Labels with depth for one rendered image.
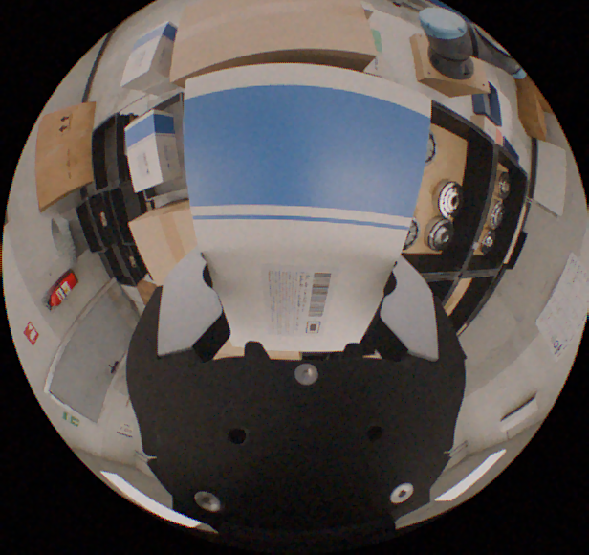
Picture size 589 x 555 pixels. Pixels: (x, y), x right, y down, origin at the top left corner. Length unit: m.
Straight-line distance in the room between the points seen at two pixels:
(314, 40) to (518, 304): 3.63
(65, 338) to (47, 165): 1.83
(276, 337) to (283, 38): 0.45
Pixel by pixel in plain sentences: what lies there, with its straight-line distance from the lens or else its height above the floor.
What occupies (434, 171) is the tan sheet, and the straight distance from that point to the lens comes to 0.53.
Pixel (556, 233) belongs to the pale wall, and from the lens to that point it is 3.46.
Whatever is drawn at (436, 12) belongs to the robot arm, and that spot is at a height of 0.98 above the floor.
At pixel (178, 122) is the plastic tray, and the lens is 0.59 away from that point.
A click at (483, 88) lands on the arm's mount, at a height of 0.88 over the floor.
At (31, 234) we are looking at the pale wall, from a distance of 2.59.
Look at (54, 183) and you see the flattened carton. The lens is 2.51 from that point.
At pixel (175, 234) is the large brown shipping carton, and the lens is 0.45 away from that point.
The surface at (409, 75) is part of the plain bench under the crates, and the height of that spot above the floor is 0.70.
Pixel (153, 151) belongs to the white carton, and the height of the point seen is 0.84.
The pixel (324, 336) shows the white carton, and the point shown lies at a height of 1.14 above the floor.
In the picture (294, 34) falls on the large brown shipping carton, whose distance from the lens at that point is 0.42.
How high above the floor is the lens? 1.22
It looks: 58 degrees down
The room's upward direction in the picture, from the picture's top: 180 degrees counter-clockwise
